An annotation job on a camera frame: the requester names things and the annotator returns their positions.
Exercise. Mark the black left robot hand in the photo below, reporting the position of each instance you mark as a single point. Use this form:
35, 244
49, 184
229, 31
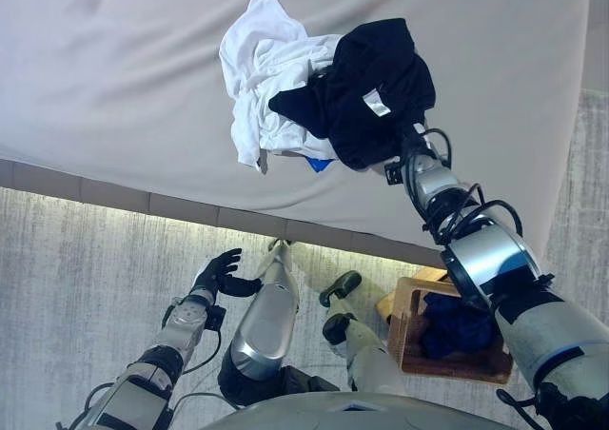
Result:
221, 278

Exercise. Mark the white garment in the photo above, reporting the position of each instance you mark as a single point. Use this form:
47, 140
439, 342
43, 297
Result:
266, 54

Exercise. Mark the navy blue garment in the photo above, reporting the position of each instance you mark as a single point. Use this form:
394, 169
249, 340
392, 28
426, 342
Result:
457, 330

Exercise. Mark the black garment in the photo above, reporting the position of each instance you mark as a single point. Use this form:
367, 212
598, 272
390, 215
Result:
361, 78

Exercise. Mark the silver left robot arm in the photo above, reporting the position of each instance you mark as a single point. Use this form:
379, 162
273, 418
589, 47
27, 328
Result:
185, 320

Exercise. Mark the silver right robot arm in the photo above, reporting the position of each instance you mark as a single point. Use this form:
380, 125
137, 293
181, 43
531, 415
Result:
495, 254

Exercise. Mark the brown wooden laundry basket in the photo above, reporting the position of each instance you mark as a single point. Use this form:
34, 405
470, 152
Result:
457, 368

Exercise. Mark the silver left robot leg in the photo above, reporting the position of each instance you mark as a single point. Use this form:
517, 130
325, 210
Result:
266, 316

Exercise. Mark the silver robot leg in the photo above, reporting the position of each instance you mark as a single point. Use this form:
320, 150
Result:
266, 316
366, 349

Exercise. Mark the small bright blue cloth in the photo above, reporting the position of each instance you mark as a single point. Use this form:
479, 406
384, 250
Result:
318, 164

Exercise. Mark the grey streaked rug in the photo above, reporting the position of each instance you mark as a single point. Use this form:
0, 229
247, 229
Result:
71, 268

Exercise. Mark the grey robot torso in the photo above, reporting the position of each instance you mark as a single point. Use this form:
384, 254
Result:
309, 413

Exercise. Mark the silver right robot leg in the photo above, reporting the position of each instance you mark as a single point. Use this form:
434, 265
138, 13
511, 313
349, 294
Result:
366, 349

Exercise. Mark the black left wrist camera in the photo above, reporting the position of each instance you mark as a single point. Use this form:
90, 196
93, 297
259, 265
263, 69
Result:
216, 317

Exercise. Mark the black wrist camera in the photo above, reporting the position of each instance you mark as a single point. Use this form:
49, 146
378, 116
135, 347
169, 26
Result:
216, 317
393, 173

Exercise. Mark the brown bed frame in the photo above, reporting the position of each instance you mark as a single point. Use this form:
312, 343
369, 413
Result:
190, 206

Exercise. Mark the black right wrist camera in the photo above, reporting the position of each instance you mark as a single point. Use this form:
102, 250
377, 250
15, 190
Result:
393, 173

